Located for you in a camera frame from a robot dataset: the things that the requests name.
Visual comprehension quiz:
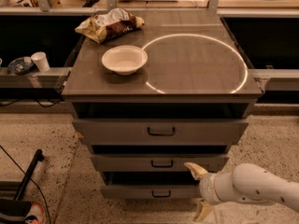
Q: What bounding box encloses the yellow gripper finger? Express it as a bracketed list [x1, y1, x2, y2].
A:
[193, 200, 214, 222]
[184, 162, 207, 180]

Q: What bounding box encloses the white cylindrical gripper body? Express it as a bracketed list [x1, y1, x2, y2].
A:
[199, 173, 221, 205]

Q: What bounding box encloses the grey drawer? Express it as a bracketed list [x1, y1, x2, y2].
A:
[100, 185, 201, 199]
[91, 154, 228, 172]
[73, 119, 248, 146]

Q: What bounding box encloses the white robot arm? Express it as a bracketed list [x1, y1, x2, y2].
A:
[184, 162, 299, 221]

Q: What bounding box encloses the grey drawer cabinet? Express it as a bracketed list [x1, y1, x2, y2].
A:
[63, 10, 262, 186]

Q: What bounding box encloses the grey bottom drawer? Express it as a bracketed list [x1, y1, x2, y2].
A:
[100, 185, 201, 199]

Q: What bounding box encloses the grey top drawer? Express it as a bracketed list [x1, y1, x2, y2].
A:
[73, 119, 248, 146]

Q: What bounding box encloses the white bowl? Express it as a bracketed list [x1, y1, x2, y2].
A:
[102, 45, 148, 76]

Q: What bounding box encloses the black pole stand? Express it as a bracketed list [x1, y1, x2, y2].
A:
[0, 147, 45, 201]

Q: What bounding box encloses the crumpled chip bag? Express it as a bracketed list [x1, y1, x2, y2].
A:
[75, 7, 145, 43]

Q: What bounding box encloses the shoe with orange toe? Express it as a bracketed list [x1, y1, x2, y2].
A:
[0, 199, 46, 224]

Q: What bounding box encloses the white paper cup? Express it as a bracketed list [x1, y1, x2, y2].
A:
[31, 51, 50, 72]

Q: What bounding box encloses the dark small plate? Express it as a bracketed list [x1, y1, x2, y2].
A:
[8, 56, 34, 75]

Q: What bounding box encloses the metal rail shelf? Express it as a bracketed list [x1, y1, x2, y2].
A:
[0, 67, 72, 89]

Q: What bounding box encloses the black floor cable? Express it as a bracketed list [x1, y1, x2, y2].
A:
[0, 145, 52, 224]

